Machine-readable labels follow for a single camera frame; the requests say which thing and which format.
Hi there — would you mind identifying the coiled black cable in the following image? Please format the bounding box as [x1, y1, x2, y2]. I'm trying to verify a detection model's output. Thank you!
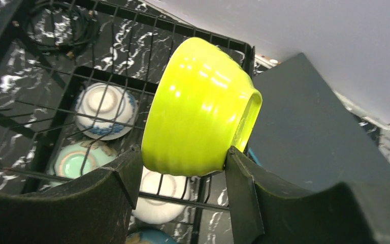
[11, 0, 100, 59]

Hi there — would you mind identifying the black wire dish rack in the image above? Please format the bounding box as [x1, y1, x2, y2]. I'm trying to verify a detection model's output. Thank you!
[0, 1, 255, 243]

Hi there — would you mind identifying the grey teal network switch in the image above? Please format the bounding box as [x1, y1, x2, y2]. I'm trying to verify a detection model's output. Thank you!
[248, 53, 390, 192]

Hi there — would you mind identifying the blue white patterned bowl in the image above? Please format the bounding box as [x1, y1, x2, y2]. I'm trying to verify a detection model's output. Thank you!
[75, 83, 138, 141]

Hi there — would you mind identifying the white ribbed ceramic bowl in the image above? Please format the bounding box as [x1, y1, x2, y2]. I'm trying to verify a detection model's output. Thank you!
[133, 167, 191, 225]

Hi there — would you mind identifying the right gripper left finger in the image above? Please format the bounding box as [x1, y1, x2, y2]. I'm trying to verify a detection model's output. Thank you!
[0, 146, 143, 243]

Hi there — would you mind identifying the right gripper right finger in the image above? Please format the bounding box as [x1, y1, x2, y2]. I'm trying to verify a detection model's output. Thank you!
[225, 147, 390, 243]

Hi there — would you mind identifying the lime green square bowl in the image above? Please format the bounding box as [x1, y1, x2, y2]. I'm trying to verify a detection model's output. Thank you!
[141, 37, 263, 176]

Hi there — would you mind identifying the pale green ceramic bowl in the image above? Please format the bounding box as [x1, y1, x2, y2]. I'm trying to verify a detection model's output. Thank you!
[47, 140, 118, 178]

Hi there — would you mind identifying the dark blue glazed bowl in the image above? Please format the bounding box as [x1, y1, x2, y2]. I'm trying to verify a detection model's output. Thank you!
[125, 229, 178, 244]

